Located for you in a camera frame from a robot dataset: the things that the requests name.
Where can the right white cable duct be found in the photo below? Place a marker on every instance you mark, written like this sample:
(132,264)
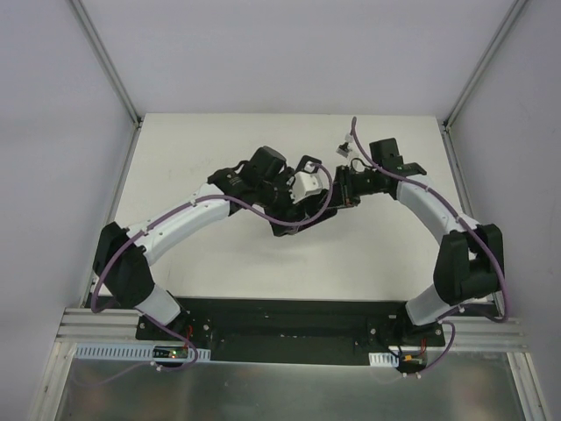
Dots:
(383,360)

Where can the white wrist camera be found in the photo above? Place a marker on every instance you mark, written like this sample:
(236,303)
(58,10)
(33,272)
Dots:
(302,186)
(344,149)

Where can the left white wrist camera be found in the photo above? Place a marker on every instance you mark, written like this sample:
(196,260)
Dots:
(302,186)

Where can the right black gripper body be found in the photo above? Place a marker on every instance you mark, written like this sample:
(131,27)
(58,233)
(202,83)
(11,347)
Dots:
(344,188)

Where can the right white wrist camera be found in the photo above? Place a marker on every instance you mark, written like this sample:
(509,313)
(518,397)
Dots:
(344,149)

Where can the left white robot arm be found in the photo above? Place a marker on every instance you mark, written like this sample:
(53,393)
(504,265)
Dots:
(288,198)

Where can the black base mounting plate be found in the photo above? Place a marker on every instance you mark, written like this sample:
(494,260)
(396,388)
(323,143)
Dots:
(300,332)

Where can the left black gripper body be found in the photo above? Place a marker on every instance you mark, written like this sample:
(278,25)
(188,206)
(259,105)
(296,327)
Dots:
(302,213)

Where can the phone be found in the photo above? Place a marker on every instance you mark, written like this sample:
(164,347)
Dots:
(308,165)

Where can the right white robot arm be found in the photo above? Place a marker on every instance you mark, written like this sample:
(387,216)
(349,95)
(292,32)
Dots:
(470,261)

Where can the aluminium frame rail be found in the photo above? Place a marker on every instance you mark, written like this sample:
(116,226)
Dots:
(109,326)

